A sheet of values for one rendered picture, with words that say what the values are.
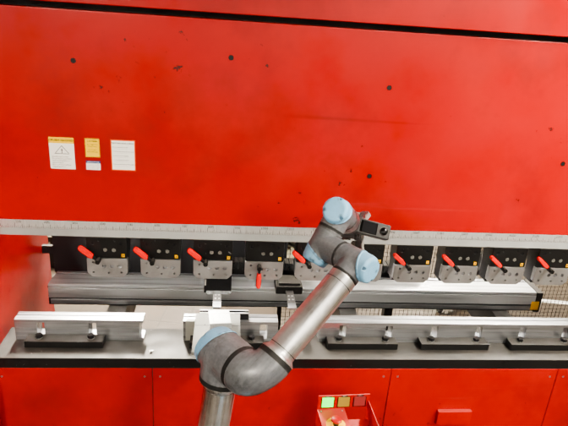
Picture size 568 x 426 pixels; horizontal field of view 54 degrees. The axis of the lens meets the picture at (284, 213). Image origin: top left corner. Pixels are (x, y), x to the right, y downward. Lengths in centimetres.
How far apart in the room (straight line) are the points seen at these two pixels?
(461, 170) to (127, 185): 125
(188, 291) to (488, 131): 142
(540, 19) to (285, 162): 101
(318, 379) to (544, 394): 101
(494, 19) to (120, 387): 195
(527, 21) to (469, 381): 144
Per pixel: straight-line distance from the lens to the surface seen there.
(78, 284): 262
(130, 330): 238
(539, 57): 223
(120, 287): 259
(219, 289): 227
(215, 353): 142
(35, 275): 284
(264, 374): 136
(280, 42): 196
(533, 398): 276
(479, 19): 210
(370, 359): 236
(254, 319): 234
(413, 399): 254
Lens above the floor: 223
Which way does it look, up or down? 21 degrees down
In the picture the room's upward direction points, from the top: 4 degrees clockwise
